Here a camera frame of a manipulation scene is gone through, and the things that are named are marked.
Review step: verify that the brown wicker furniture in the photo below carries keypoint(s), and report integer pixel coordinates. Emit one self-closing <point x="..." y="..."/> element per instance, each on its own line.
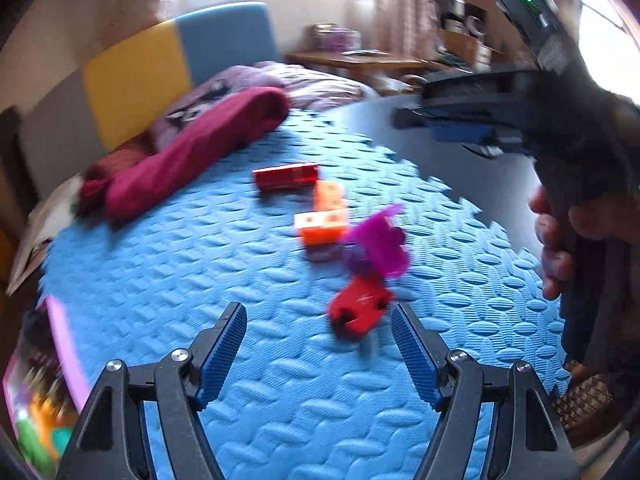
<point x="590" y="400"/>

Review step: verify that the yellow orange toy piece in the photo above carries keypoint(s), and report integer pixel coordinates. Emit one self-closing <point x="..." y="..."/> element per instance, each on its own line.
<point x="45" y="407"/>

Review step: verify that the maroon cloth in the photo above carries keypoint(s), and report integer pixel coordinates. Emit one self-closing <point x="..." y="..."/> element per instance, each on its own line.
<point x="200" y="150"/>

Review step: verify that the purple cat print pillow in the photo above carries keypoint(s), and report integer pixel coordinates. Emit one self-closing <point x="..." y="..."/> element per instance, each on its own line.
<point x="225" y="85"/>

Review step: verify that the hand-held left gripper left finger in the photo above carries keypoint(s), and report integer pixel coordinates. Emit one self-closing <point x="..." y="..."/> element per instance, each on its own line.
<point x="222" y="355"/>

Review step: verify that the grey yellow blue headboard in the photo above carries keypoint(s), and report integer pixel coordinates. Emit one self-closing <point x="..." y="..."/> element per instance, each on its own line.
<point x="135" y="75"/>

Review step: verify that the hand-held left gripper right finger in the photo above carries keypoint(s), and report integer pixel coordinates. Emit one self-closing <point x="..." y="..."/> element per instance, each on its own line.
<point x="415" y="355"/>

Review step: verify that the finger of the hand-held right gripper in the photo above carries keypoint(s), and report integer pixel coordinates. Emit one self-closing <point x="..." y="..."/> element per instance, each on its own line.
<point x="475" y="87"/>
<point x="465" y="130"/>

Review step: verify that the person's right hand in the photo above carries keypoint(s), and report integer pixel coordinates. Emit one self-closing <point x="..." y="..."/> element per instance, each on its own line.
<point x="552" y="255"/>

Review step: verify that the purple storage box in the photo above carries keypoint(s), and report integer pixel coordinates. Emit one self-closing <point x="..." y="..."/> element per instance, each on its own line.
<point x="337" y="37"/>

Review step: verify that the blue foam puzzle mat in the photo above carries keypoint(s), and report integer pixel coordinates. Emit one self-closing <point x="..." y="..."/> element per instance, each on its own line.
<point x="250" y="285"/>

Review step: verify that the magenta toy piece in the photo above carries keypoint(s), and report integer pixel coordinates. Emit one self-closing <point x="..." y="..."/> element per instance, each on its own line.
<point x="382" y="242"/>

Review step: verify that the white tote bag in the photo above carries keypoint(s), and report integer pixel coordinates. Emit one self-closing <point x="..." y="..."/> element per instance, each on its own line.
<point x="40" y="230"/>

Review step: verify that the green white toy camera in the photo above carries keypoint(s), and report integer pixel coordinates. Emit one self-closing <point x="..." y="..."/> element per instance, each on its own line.
<point x="30" y="445"/>

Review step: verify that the long red toy block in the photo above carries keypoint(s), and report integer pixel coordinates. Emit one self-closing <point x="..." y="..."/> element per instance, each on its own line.
<point x="285" y="177"/>

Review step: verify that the pink shallow cardboard box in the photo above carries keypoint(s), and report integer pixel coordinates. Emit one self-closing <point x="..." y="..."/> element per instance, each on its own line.
<point x="62" y="340"/>

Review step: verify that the wooden bedside table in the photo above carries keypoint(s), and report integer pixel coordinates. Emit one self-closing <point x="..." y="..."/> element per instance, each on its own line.
<point x="360" y="62"/>

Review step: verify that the orange toy block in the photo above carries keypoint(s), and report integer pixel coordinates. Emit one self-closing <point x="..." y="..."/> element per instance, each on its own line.
<point x="322" y="227"/>
<point x="329" y="195"/>

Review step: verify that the cluttered shelf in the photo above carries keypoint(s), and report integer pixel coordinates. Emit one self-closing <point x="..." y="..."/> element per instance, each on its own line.
<point x="465" y="25"/>

